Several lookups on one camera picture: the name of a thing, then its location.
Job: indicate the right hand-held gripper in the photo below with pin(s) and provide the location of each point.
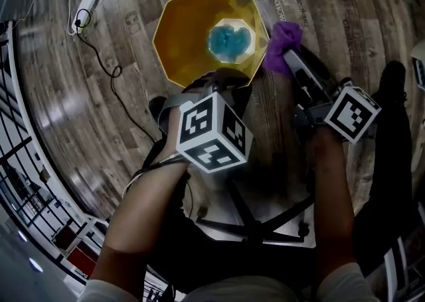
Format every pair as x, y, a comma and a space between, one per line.
352, 115

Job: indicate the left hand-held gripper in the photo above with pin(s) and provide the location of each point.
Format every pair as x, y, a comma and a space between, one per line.
212, 134

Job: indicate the purple cloth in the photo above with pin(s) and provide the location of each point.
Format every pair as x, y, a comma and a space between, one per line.
280, 48

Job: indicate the yellow plastic bucket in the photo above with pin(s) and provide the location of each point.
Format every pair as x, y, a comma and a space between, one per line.
186, 42

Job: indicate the person's right forearm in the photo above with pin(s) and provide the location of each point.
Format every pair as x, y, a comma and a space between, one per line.
332, 201

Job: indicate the person's left forearm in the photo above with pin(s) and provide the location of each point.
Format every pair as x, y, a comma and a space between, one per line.
139, 221

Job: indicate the blue crumpled wad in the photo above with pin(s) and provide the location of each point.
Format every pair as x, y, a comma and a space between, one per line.
229, 42

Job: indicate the person's black right shoe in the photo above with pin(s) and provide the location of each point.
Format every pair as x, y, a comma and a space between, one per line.
393, 78

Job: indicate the person's black shoe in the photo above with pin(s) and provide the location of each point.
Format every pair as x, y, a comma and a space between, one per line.
393, 78
156, 106

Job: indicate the person's black left shoe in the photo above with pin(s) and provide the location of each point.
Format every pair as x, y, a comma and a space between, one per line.
156, 106

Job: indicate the cream pedal bin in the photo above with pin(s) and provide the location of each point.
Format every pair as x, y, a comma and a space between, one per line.
419, 61

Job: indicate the black wrist band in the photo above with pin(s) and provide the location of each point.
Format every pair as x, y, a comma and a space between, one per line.
156, 164

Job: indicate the person's right leg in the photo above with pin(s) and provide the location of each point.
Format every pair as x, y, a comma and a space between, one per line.
391, 161

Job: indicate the white power strip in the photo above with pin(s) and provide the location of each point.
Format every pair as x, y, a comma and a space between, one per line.
87, 5

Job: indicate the person's white shirt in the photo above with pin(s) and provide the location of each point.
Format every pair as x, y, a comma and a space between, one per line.
345, 285

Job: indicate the dark red box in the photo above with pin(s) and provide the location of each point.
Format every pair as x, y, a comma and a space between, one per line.
64, 237

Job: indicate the black metal railing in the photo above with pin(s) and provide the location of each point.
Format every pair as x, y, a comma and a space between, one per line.
20, 168

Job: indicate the red board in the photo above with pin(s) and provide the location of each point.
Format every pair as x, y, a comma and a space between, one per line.
83, 261

